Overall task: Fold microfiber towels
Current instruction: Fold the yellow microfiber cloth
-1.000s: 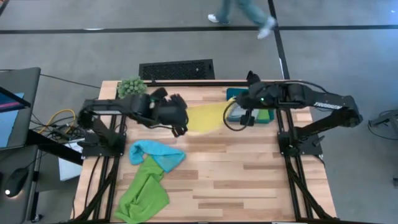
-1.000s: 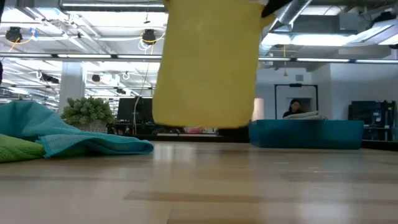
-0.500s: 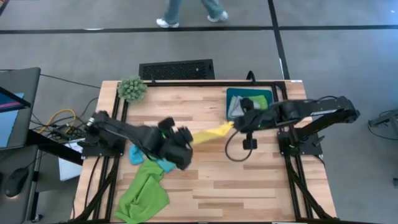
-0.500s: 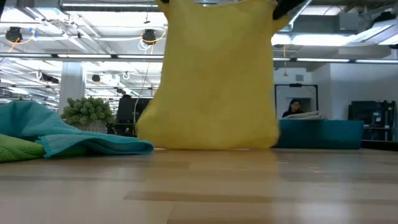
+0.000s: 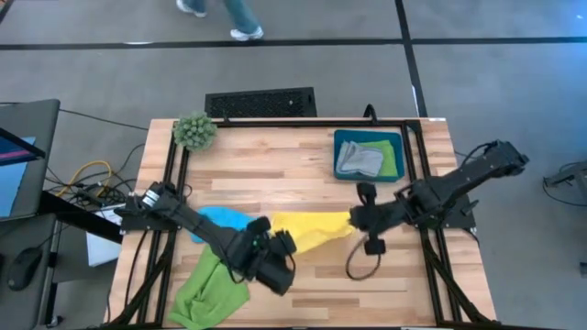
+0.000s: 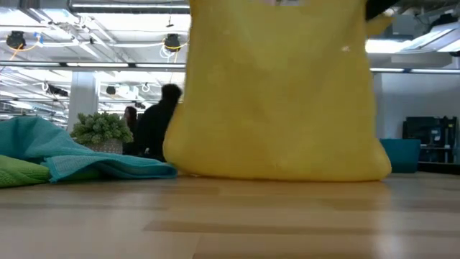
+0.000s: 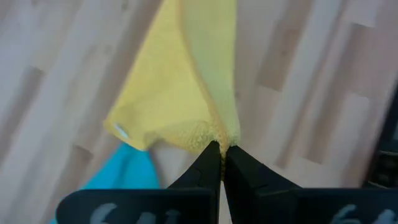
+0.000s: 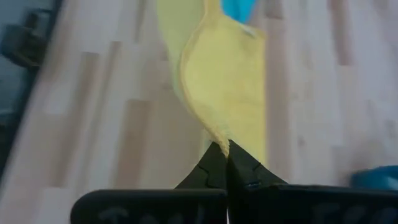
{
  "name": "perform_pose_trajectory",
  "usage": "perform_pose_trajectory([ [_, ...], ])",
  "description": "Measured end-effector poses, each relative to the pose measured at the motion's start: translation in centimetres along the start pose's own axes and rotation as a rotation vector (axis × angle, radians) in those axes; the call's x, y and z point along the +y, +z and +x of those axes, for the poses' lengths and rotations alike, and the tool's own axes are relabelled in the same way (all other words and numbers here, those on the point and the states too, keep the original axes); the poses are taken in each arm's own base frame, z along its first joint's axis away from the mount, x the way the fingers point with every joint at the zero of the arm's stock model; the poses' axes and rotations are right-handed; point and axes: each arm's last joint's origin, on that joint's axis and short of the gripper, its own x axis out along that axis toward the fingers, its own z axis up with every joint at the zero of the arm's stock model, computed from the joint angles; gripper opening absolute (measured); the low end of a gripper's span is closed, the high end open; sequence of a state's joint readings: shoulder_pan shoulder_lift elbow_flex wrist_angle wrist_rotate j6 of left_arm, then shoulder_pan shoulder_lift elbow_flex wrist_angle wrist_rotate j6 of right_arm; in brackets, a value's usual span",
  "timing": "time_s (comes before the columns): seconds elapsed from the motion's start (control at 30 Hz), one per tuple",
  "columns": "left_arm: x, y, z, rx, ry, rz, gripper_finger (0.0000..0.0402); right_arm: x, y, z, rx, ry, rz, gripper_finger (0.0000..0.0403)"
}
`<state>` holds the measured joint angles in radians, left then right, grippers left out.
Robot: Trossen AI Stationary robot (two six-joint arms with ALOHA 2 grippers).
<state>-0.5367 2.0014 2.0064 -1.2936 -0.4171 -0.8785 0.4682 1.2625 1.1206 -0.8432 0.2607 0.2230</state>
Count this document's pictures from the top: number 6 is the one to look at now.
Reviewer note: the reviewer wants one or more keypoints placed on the person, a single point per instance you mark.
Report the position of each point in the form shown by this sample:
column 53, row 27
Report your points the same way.
column 131, row 122
column 158, row 126

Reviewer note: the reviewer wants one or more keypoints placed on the black aluminium table frame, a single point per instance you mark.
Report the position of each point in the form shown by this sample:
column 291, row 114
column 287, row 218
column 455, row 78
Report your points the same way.
column 438, row 167

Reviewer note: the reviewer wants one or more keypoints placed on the black equipment rack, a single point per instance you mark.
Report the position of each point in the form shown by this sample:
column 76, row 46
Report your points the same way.
column 431, row 136

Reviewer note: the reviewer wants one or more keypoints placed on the yellow microfiber towel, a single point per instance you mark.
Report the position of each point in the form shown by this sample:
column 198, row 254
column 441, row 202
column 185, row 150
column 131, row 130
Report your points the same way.
column 276, row 108

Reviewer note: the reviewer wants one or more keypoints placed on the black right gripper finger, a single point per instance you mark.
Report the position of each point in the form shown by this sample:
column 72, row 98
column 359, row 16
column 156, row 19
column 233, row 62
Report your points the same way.
column 377, row 6

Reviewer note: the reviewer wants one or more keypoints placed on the green artificial potted plant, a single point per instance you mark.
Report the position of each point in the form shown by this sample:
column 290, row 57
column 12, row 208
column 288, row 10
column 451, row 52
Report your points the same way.
column 100, row 129

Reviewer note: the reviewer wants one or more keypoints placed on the turquoise microfiber towel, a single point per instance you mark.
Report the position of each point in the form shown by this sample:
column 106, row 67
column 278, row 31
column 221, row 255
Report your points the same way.
column 54, row 151

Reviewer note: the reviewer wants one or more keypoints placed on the white pillar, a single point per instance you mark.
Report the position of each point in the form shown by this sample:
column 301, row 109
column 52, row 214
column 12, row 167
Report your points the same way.
column 82, row 97

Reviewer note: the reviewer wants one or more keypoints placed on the green microfiber towel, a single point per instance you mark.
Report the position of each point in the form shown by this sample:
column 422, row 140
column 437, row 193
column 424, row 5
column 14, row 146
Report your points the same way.
column 18, row 172

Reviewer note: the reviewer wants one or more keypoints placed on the teal tray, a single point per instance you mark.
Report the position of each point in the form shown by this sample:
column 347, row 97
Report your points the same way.
column 402, row 154

